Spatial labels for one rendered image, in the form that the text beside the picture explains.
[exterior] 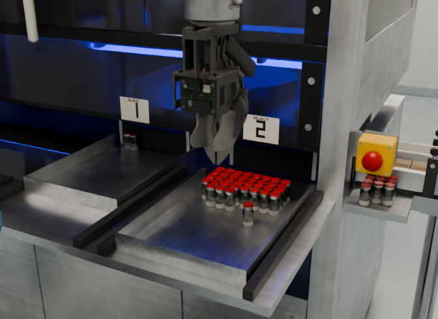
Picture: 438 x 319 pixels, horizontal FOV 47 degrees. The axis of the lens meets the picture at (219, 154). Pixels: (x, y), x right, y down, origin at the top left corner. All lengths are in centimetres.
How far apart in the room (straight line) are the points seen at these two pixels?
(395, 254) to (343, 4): 185
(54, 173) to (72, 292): 56
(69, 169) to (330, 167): 64
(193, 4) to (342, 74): 45
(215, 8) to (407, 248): 225
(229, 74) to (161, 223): 43
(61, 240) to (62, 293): 78
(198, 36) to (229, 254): 42
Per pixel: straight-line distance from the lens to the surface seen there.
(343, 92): 106
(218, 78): 66
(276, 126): 112
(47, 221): 109
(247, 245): 95
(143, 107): 127
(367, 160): 105
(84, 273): 166
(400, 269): 260
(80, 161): 135
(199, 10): 67
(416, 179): 120
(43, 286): 183
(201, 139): 75
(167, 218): 104
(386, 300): 238
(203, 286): 85
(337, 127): 108
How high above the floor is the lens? 138
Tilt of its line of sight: 21 degrees down
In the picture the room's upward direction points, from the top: straight up
